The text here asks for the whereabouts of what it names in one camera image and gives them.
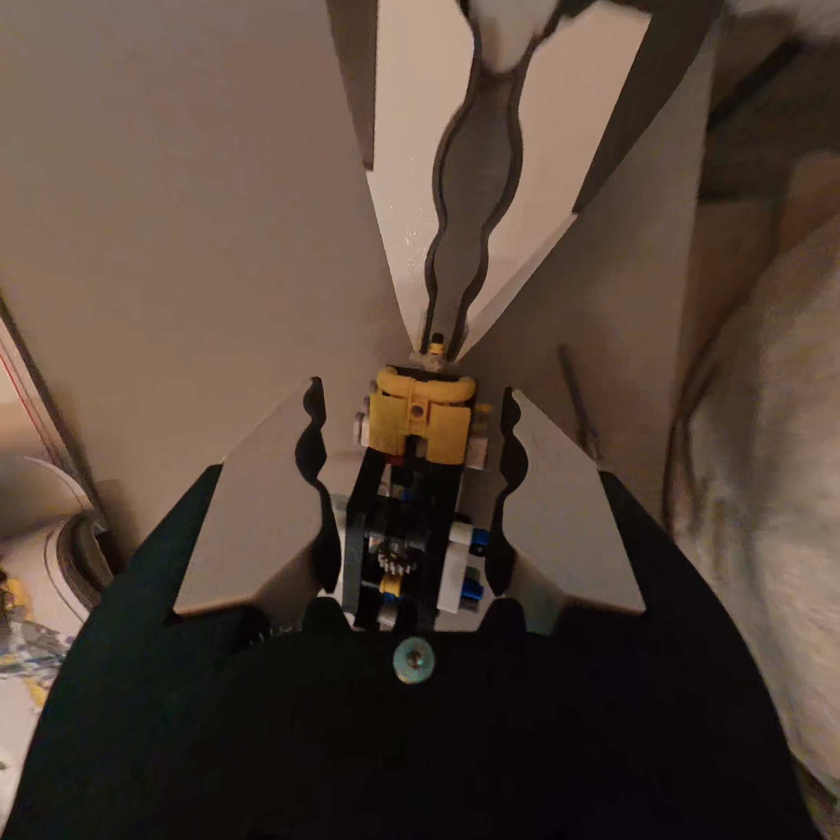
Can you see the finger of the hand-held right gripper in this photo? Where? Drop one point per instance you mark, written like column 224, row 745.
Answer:
column 407, row 131
column 564, row 131

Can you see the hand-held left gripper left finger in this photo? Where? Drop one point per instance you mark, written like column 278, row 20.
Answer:
column 256, row 525

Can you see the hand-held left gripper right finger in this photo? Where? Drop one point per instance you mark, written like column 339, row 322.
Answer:
column 564, row 525

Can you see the yellow and black lego model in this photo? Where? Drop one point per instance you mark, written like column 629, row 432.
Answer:
column 413, row 499

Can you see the lego instruction booklet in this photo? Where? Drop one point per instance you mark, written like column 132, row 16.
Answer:
column 23, row 643

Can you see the person's grey sweatshirt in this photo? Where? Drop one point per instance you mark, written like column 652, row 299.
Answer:
column 768, row 492

